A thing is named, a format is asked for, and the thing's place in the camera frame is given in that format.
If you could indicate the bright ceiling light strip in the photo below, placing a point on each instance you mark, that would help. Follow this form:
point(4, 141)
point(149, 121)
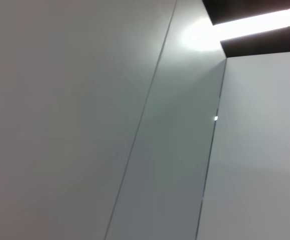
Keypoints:
point(260, 25)

